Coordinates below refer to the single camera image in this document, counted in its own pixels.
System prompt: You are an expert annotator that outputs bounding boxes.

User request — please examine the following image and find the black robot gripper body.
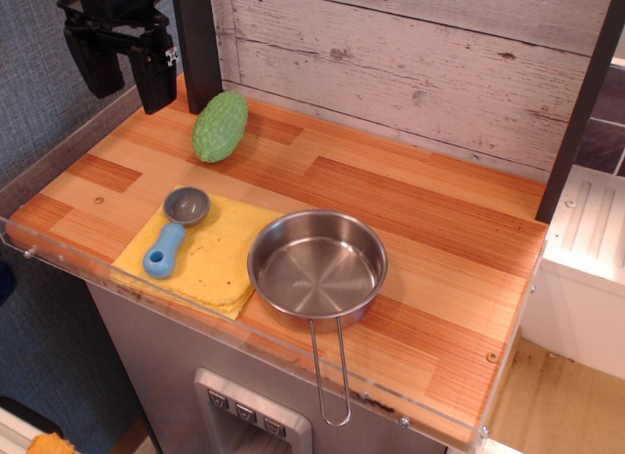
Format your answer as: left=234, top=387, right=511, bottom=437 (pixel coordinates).
left=57, top=0, right=170, bottom=51

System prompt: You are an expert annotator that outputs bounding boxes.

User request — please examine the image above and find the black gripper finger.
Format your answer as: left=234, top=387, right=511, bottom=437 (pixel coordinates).
left=63, top=27, right=124, bottom=99
left=128, top=28, right=177, bottom=114

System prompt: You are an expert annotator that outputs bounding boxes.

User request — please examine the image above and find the stainless steel pot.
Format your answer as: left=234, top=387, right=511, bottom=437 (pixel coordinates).
left=247, top=209, right=389, bottom=428

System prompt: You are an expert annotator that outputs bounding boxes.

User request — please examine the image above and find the green bumpy toy gourd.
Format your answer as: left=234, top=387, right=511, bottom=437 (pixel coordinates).
left=192, top=91, right=248, bottom=163

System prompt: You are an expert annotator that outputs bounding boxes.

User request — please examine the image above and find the blue grey toy scoop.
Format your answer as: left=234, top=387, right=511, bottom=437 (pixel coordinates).
left=143, top=186, right=211, bottom=279

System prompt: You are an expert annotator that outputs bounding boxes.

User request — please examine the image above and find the yellow folded cloth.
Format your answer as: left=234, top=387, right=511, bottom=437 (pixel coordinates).
left=111, top=195, right=281, bottom=319

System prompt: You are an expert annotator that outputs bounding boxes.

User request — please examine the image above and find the silver toy fridge cabinet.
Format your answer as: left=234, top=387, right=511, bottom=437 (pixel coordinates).
left=89, top=284, right=446, bottom=453

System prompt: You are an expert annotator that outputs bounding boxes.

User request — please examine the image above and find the orange object bottom left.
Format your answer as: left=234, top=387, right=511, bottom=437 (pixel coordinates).
left=26, top=433, right=76, bottom=454

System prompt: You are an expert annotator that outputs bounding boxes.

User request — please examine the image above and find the dark left vertical post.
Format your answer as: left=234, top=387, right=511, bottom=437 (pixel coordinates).
left=173, top=0, right=223, bottom=114

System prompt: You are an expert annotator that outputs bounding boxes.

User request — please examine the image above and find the dark vertical post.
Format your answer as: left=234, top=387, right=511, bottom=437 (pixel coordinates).
left=535, top=0, right=624, bottom=224
left=173, top=0, right=223, bottom=114

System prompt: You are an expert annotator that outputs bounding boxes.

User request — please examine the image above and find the clear acrylic guard rail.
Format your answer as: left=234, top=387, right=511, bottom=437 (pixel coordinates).
left=3, top=212, right=547, bottom=453

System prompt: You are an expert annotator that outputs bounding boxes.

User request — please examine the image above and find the dark right vertical post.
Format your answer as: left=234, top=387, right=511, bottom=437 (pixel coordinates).
left=535, top=0, right=624, bottom=224

